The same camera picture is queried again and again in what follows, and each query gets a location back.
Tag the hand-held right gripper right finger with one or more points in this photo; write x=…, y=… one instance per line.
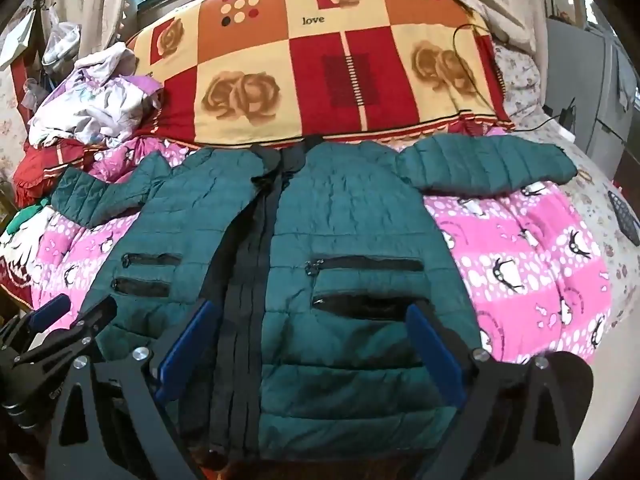
x=436, y=355

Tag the black keypad device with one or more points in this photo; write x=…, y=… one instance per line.
x=626, y=220

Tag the red orange rose blanket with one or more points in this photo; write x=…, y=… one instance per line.
x=310, y=75

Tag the white floral cloth pile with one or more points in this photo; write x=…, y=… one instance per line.
x=100, y=95

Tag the white paper bag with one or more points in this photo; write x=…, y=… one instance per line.
x=19, y=37

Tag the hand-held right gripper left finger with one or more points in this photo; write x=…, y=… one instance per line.
x=184, y=352

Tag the pink penguin blanket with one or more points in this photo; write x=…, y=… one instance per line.
x=525, y=260

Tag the red striped cloth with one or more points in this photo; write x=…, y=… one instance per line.
x=45, y=162

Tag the green white cloth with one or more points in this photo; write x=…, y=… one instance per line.
x=22, y=217

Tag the grey cabinet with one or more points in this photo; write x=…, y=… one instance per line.
x=590, y=70

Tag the green puffer jacket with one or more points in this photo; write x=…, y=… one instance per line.
x=350, y=210

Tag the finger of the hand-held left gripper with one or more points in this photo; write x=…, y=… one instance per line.
x=50, y=312
x=92, y=317

